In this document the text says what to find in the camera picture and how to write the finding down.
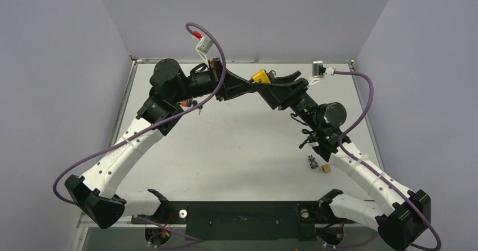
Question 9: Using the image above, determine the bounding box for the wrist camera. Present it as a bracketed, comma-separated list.
[308, 60, 336, 87]
[195, 36, 214, 65]

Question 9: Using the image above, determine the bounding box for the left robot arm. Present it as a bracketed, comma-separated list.
[65, 58, 269, 229]

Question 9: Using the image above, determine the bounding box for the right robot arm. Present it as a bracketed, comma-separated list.
[251, 67, 432, 250]

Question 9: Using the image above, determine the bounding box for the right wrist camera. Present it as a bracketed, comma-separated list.
[308, 60, 336, 87]

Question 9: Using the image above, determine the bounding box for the orange black padlock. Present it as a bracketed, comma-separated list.
[180, 99, 198, 108]

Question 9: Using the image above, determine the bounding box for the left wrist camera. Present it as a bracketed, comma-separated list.
[195, 36, 214, 65]

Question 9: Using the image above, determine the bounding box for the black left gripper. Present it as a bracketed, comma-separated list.
[171, 57, 256, 104]

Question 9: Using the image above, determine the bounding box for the silver keys bunch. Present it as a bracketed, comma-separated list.
[268, 70, 277, 83]

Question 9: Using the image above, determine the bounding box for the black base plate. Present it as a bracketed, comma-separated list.
[131, 200, 344, 241]

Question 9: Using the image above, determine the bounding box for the yellow padlock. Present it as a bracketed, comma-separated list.
[251, 69, 271, 83]

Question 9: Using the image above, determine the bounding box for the brass padlock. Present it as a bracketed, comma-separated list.
[320, 164, 331, 173]

